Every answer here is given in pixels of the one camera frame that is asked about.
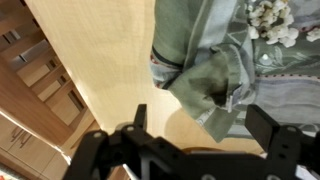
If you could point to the green grey patterned cloth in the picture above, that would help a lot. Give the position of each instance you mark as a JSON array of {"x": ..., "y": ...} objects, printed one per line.
[{"x": 206, "y": 50}]

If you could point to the wooden chair with curved back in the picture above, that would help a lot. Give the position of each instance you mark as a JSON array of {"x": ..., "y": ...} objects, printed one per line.
[{"x": 26, "y": 100}]

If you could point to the wooden bowl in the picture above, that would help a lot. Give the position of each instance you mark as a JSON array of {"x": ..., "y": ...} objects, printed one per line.
[{"x": 206, "y": 150}]

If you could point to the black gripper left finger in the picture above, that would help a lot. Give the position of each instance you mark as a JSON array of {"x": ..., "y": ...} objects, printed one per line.
[{"x": 133, "y": 150}]

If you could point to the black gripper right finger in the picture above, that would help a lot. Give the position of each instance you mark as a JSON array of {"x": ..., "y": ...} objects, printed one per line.
[{"x": 286, "y": 150}]

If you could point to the scattered white popcorn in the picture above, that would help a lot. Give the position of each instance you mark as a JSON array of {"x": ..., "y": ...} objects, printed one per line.
[{"x": 276, "y": 30}]

